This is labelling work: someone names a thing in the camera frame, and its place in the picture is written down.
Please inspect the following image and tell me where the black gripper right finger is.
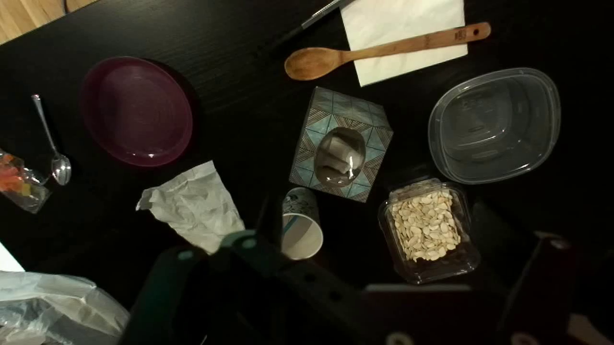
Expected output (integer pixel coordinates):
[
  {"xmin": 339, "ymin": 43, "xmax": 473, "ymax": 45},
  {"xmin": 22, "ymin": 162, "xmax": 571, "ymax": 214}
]
[{"xmin": 496, "ymin": 233, "xmax": 579, "ymax": 345}]

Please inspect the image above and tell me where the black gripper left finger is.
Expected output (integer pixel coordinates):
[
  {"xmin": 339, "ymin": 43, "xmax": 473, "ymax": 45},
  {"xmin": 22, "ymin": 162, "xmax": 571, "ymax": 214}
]
[{"xmin": 120, "ymin": 247, "xmax": 208, "ymax": 345}]

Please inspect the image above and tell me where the white paper cup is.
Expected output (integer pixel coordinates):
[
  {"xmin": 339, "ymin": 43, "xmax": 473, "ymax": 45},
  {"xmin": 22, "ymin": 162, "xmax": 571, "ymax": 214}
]
[{"xmin": 279, "ymin": 187, "xmax": 323, "ymax": 260}]

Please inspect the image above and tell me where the trash bin with white bag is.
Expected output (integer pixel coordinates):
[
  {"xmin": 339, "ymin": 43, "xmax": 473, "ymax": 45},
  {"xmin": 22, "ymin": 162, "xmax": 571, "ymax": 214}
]
[{"xmin": 0, "ymin": 272, "xmax": 128, "ymax": 345}]

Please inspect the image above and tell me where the crumpled white tissue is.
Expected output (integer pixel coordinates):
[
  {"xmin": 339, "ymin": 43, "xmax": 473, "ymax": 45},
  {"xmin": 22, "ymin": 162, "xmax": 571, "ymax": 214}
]
[{"xmin": 135, "ymin": 160, "xmax": 245, "ymax": 254}]

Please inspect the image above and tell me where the clear container with oats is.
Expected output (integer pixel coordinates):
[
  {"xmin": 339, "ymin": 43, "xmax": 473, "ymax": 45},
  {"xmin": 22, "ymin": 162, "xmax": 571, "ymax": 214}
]
[{"xmin": 377, "ymin": 178, "xmax": 479, "ymax": 283}]

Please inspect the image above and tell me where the metal spoon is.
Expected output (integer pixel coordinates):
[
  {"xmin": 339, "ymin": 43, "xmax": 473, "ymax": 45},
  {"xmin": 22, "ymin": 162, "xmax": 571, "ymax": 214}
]
[{"xmin": 30, "ymin": 93, "xmax": 70, "ymax": 185}]

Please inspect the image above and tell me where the clear empty plastic container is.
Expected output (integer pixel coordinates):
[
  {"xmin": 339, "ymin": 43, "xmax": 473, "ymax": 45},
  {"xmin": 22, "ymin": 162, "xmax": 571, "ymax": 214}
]
[{"xmin": 427, "ymin": 66, "xmax": 561, "ymax": 183}]

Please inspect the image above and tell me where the clear snack wrapper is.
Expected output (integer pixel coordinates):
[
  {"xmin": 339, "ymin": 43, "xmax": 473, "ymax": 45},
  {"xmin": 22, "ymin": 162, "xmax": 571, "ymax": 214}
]
[{"xmin": 0, "ymin": 149, "xmax": 49, "ymax": 214}]

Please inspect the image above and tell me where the maroon plastic plate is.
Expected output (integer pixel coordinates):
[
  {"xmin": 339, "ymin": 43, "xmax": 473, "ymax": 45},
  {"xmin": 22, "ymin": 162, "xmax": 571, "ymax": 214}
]
[{"xmin": 78, "ymin": 55, "xmax": 193, "ymax": 166}]

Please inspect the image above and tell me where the patterned tissue box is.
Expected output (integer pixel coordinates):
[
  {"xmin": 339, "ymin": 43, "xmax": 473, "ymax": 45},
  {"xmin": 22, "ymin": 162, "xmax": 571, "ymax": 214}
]
[{"xmin": 289, "ymin": 86, "xmax": 393, "ymax": 203}]

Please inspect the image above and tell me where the wooden spoon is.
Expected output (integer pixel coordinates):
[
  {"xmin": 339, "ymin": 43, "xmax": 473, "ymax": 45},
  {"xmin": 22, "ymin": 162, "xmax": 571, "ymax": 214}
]
[{"xmin": 283, "ymin": 20, "xmax": 490, "ymax": 80}]

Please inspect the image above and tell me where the white paper napkin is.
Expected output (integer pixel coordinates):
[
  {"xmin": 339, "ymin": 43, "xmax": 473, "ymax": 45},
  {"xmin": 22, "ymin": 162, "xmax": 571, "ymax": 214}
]
[{"xmin": 341, "ymin": 0, "xmax": 467, "ymax": 86}]

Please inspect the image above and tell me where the black pen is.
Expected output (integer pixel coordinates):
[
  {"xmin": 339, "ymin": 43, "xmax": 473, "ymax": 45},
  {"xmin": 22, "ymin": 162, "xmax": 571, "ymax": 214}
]
[{"xmin": 283, "ymin": 0, "xmax": 352, "ymax": 40}]

